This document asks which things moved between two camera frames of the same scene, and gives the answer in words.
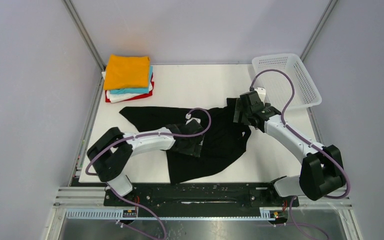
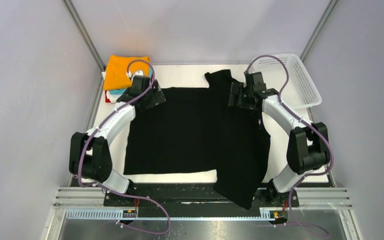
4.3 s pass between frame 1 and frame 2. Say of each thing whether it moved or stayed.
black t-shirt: moved
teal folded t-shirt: stayed
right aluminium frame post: stayed
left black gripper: moved
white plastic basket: stayed
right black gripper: moved
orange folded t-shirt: stayed
